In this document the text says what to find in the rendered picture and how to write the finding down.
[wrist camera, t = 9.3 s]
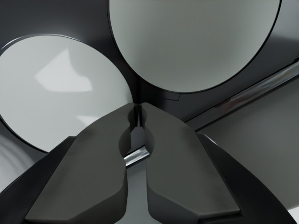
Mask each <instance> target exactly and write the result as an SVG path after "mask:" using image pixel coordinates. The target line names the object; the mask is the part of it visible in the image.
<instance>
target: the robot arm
mask: <svg viewBox="0 0 299 224"><path fill-rule="evenodd" d="M138 114H139V121H140V127H142V128H143V129H144V130H145V148H146V150H147V151H148V152H149V153H150V155H151V156H150V157H149V159H148V160H147V162H146V187H147V202H148V211H149V214H150V215H151V216H152V218H154V219H155V220H157V221H159V222H160V223H162V224H297V222H296V221H295V220H294V218H293V217H292V216H291V214H290V213H289V212H288V211H287V209H286V208H285V207H284V206H283V204H282V203H281V202H280V201H279V200H278V199H277V197H276V196H275V195H274V194H273V193H272V192H271V191H270V190H269V189H268V188H267V187H266V186H265V185H264V184H263V183H262V182H261V181H260V180H259V179H258V178H257V177H256V176H255V175H254V174H252V173H251V172H250V171H249V170H248V169H246V168H245V167H244V166H243V165H241V164H240V163H239V162H238V161H237V160H236V159H234V158H233V157H232V156H231V155H230V154H228V153H227V152H226V151H225V150H223V149H222V148H221V147H220V146H218V145H217V144H216V143H215V142H214V141H213V140H212V139H210V138H209V137H208V136H207V135H205V134H204V133H196V132H195V131H194V130H193V129H192V128H190V127H189V126H188V125H187V124H185V123H184V122H182V121H181V120H179V119H178V118H176V117H174V116H173V115H171V114H169V113H167V112H165V111H163V110H161V109H159V108H157V107H155V106H153V105H151V104H149V103H146V102H144V103H142V104H134V103H127V104H125V105H124V106H122V107H120V108H118V109H116V110H114V111H112V112H110V113H108V114H107V115H105V116H103V117H101V118H99V119H98V120H96V121H94V122H93V123H91V124H90V125H89V126H87V127H86V128H85V129H83V130H82V131H81V132H80V133H79V134H78V135H76V136H68V137H67V138H66V139H65V140H63V141H62V142H61V143H59V144H58V145H57V146H56V147H55V148H54V149H52V150H51V151H50V152H49V153H47V154H46V155H45V156H44V157H42V158H41V159H40V160H39V161H37V162H36V163H35V164H34V165H33V166H31V167H30V168H29V169H28V170H26V171H25V172H24V173H23V174H21V175H20V176H19V177H18V178H16V179H15V180H14V181H13V182H12V183H11V184H10V185H8V186H7V187H6V188H5V189H4V190H3V191H2V192H1V193H0V224H115V223H116V222H118V221H119V220H120V219H122V217H123V216H124V215H125V212H126V206H127V197H128V181H127V170H126V162H125V160H124V157H125V156H126V154H127V153H128V152H129V151H130V150H131V132H132V131H133V130H134V128H135V127H137V124H138Z"/></svg>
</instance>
